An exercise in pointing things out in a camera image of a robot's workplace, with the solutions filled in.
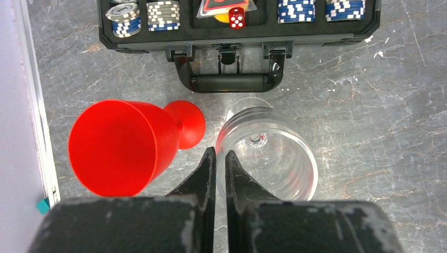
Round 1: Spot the clear wine glass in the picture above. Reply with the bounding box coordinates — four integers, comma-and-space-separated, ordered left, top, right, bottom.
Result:
215, 97, 318, 201

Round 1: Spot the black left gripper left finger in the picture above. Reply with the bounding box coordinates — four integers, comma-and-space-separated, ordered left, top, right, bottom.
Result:
167, 147, 217, 252

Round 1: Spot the black poker chip case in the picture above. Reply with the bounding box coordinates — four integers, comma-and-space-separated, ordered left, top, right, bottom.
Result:
97, 1, 381, 93

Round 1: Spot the teal small block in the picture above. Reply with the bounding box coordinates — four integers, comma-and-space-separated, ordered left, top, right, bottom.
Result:
36, 198, 51, 215

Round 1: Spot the red die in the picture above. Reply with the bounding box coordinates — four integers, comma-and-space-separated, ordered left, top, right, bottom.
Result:
228, 7, 245, 30

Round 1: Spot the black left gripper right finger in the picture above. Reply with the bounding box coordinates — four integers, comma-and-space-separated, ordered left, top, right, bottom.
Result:
225, 150, 279, 252

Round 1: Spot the red plastic wine glass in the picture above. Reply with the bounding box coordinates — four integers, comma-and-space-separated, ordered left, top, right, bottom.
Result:
67, 100, 206, 197

